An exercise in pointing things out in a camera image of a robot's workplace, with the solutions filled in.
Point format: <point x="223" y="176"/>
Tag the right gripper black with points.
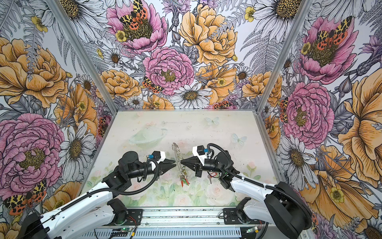
<point x="197" y="169"/>

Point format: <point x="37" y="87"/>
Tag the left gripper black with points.
<point x="164" y="168"/>

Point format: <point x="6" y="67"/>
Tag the metal key organizer plate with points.
<point x="178" y="157"/>

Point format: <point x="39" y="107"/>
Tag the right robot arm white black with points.
<point x="275" y="204"/>

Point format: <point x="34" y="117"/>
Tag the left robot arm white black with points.
<point x="100" y="205"/>

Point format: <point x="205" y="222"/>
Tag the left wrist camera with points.
<point x="158" y="156"/>

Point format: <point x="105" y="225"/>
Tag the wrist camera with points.
<point x="200" y="151"/>
<point x="158" y="156"/>

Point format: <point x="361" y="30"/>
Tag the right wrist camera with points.
<point x="200" y="151"/>

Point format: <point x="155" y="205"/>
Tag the aluminium front rail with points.
<point x="179" y="215"/>

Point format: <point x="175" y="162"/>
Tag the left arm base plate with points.
<point x="128" y="217"/>

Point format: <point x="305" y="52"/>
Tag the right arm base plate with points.
<point x="233" y="216"/>

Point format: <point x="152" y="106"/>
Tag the white vented cable duct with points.
<point x="166" y="233"/>

